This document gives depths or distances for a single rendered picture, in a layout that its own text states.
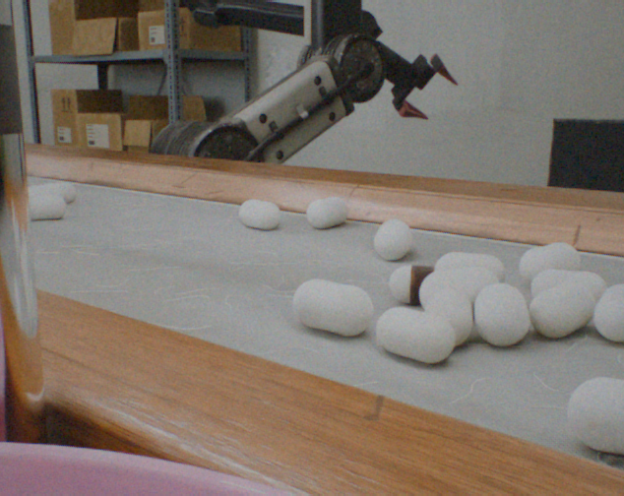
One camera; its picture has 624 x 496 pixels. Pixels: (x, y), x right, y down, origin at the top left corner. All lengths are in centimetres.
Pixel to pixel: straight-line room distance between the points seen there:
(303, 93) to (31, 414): 96
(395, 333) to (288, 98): 84
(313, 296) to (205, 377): 11
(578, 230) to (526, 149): 209
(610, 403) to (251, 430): 10
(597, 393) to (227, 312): 18
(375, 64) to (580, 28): 137
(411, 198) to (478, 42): 213
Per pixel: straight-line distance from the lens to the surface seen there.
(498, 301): 29
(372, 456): 16
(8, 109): 17
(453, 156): 271
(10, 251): 17
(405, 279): 34
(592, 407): 22
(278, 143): 109
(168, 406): 18
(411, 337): 27
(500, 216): 52
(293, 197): 61
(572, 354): 30
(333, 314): 29
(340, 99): 116
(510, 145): 261
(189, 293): 37
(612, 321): 31
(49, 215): 60
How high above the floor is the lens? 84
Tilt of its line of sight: 12 degrees down
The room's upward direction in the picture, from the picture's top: straight up
